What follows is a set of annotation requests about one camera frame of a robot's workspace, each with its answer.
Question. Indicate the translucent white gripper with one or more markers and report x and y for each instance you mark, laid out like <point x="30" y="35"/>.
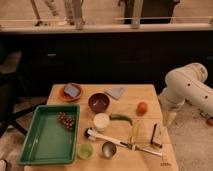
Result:
<point x="168" y="117"/>

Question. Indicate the yellow banana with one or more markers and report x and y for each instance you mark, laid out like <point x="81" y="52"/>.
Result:
<point x="134" y="133"/>

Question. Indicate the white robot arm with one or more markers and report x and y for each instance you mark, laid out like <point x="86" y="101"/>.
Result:
<point x="185" y="83"/>

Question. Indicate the white plastic cup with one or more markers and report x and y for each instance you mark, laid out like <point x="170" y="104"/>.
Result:
<point x="101" y="122"/>

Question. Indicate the metal cup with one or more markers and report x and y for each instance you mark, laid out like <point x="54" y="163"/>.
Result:
<point x="109" y="149"/>

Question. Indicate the green plastic cup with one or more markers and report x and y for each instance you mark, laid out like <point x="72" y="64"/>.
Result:
<point x="85" y="151"/>

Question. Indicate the black and tan brush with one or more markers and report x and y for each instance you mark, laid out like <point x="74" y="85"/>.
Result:
<point x="156" y="139"/>

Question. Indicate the orange tomato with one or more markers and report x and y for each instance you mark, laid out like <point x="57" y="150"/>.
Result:
<point x="142" y="108"/>

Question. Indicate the green chili pepper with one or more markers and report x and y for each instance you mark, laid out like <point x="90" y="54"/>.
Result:
<point x="121" y="117"/>

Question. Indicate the grey blue cloth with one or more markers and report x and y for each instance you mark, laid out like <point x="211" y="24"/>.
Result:
<point x="115" y="93"/>

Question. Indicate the dark red bowl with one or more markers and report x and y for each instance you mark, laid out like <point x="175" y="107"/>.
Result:
<point x="98" y="102"/>

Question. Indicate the red grape bunch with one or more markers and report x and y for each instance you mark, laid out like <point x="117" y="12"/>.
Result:
<point x="68" y="122"/>

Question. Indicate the blue sponge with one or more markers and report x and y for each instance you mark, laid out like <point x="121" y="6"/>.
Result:
<point x="71" y="90"/>

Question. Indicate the green plastic tray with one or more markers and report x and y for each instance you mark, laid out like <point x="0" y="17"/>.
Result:
<point x="47" y="140"/>

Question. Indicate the black chair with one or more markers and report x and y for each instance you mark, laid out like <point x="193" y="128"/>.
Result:
<point x="10" y="84"/>

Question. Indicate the white handled knife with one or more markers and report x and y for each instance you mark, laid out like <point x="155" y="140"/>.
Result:
<point x="90" y="133"/>

